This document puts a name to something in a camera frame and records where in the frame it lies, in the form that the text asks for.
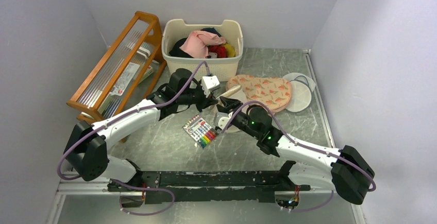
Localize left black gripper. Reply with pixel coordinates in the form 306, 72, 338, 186
177, 81, 218, 113

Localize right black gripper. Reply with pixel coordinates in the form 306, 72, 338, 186
216, 96, 260, 139

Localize beige mesh laundry bag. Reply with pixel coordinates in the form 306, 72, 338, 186
213, 85, 248, 133

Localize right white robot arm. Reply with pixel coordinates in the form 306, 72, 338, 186
214, 97, 376, 205

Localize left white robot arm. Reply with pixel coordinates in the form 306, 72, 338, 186
62, 68, 220, 191

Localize cream plastic laundry basket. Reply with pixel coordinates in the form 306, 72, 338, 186
161, 19, 243, 81

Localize floral pink laundry bag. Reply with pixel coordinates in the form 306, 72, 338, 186
226, 75, 292, 113

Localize white mesh laundry bag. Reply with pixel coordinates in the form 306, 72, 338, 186
282, 73, 316, 113

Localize marker pen pack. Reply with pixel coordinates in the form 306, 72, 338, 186
182, 114, 219, 149

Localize dark navy garment in basket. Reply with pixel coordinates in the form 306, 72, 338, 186
169, 27, 223, 59

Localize red garment in basket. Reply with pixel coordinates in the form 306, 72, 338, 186
209, 45, 227, 58

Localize yellow garment in basket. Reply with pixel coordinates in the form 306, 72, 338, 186
223, 43, 236, 58

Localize papers on shelf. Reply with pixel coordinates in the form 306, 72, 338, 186
109, 43, 154, 96

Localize orange wooden shelf rack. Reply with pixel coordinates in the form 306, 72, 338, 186
67, 11, 167, 124

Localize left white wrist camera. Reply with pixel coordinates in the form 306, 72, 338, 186
201, 75, 221, 98

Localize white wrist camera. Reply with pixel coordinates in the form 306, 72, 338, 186
213, 112, 233, 133
201, 75, 221, 98

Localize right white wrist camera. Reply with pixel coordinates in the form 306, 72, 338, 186
213, 112, 233, 133

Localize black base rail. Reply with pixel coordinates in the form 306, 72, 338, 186
107, 169, 311, 204

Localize aluminium frame rail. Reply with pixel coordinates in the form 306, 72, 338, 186
46, 171, 113, 224

